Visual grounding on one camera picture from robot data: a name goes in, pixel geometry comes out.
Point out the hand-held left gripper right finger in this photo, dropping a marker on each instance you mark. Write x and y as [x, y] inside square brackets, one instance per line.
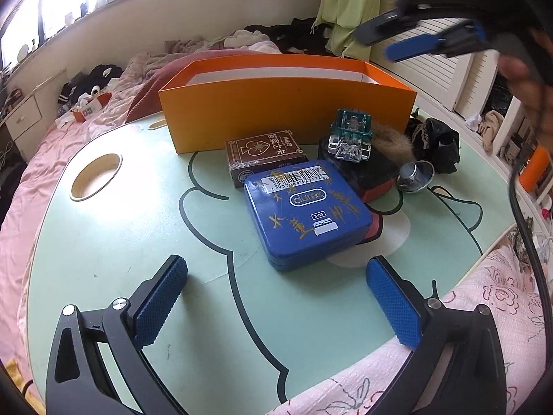
[395, 307]

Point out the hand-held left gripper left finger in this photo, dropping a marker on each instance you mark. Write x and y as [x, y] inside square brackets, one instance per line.
[160, 304]

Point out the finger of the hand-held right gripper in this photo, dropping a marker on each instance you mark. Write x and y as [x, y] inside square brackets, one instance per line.
[384, 29]
[414, 47]

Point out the black lace cloth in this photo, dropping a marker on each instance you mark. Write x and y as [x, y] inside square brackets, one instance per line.
[438, 142]

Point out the green toy car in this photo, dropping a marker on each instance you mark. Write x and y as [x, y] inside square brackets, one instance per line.
[350, 138]

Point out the blue tin box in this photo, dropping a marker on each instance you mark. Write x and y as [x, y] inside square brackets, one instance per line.
[302, 220]

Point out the black case with red edge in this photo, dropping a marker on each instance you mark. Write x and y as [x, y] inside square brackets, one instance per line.
[373, 175]

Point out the orange cardboard box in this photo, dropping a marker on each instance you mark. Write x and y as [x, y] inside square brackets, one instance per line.
[259, 108]

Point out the brown card deck box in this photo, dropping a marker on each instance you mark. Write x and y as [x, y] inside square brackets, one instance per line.
[259, 155]

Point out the light green cartoon desktop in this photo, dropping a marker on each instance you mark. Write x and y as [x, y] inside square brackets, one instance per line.
[129, 246]

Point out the person's right hand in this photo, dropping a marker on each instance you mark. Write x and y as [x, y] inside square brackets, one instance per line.
[525, 78]

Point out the white louvred closet door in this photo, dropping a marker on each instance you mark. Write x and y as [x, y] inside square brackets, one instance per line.
[432, 80]

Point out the light green curtain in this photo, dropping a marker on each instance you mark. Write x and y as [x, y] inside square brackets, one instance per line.
[345, 8]

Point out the black clothes pile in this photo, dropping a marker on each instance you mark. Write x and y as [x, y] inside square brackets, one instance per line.
[302, 34]

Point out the beige cloth on shelf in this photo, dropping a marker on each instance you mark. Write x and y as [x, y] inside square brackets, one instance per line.
[490, 129]

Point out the white shelf unit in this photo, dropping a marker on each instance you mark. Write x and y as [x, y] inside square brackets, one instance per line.
[514, 121]

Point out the pink bed sheet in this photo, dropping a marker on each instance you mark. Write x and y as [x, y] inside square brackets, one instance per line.
[34, 190]

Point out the orange bottle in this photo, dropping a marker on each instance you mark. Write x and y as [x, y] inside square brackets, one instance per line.
[533, 170]

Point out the beige fleece blanket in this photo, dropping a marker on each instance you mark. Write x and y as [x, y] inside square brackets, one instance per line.
[185, 45]

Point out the orange and white carton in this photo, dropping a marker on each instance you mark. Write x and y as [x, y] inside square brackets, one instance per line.
[88, 110]

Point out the white drawer cabinet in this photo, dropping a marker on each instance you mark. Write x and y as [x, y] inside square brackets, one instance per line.
[26, 112]

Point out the black striped clothes heap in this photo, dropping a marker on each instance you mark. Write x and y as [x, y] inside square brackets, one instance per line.
[93, 78]

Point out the pink floral quilt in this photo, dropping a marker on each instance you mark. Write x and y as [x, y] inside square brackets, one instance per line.
[129, 69]

